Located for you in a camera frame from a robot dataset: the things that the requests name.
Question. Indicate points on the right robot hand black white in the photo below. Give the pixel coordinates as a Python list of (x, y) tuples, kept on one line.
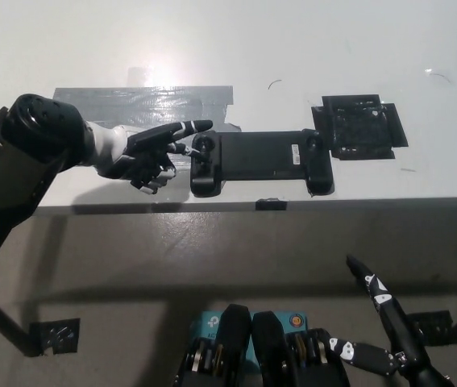
[(389, 314)]

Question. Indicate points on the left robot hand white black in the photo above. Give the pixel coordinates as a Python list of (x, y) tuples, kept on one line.
[(131, 149)]

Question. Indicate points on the black phone game controller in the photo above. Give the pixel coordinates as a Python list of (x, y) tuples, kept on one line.
[(252, 157)]

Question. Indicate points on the black tape patch square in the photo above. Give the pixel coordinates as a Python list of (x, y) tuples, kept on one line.
[(357, 127)]

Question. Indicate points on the grey duct tape patch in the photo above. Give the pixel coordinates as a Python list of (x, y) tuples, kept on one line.
[(151, 105)]

